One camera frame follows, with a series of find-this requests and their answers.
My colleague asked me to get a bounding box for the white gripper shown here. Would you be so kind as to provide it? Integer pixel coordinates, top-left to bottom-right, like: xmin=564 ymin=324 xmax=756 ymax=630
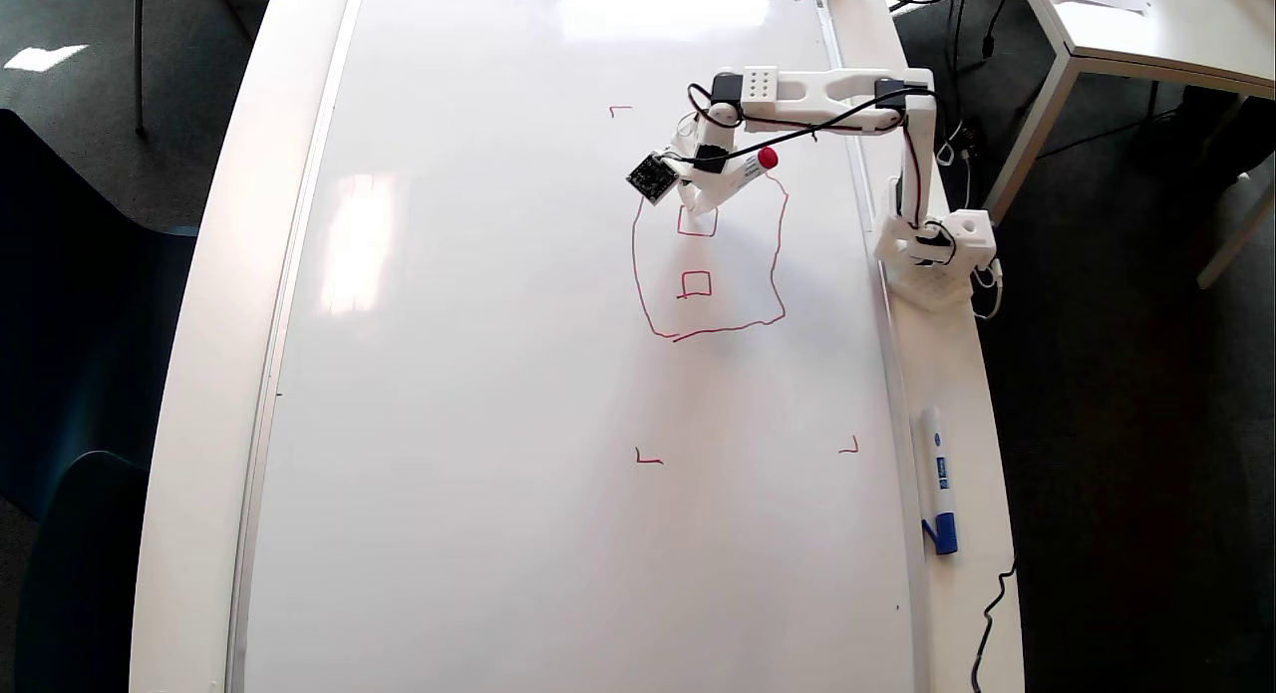
xmin=673 ymin=105 xmax=751 ymax=215

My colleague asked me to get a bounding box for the white marker with red end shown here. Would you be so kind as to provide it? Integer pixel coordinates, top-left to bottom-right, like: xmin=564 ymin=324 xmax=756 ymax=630
xmin=698 ymin=147 xmax=780 ymax=210

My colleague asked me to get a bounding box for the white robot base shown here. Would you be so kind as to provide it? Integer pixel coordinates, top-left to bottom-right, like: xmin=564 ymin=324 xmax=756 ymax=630
xmin=875 ymin=209 xmax=998 ymax=312

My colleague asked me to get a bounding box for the blue and white marker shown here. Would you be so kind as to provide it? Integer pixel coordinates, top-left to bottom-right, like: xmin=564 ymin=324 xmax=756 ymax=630
xmin=919 ymin=406 xmax=960 ymax=557

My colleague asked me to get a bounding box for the white side table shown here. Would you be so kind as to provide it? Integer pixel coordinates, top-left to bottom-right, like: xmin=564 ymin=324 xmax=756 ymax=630
xmin=982 ymin=0 xmax=1276 ymax=290

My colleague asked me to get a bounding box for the dark blue chair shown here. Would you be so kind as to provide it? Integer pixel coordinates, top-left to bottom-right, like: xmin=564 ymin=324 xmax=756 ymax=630
xmin=0 ymin=108 xmax=200 ymax=520

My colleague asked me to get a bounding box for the black wrist camera board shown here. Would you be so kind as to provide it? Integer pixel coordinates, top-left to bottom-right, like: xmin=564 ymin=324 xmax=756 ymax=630
xmin=626 ymin=152 xmax=681 ymax=206

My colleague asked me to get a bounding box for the black power cable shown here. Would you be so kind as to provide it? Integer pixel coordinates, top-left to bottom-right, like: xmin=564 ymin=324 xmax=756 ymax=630
xmin=932 ymin=0 xmax=983 ymax=166

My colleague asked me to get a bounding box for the white cable at base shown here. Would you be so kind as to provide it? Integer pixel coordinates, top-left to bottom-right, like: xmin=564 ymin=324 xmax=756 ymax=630
xmin=972 ymin=257 xmax=1004 ymax=321

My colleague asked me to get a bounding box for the black cable with plug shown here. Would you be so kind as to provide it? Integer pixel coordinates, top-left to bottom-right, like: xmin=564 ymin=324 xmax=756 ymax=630
xmin=982 ymin=0 xmax=1014 ymax=61

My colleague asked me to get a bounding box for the large whiteboard with metal frame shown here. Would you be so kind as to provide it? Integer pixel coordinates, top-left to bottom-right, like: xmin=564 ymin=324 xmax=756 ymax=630
xmin=227 ymin=0 xmax=933 ymax=693

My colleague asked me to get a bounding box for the black cable on table edge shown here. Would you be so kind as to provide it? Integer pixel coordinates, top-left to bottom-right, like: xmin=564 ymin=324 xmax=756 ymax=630
xmin=972 ymin=558 xmax=1018 ymax=693

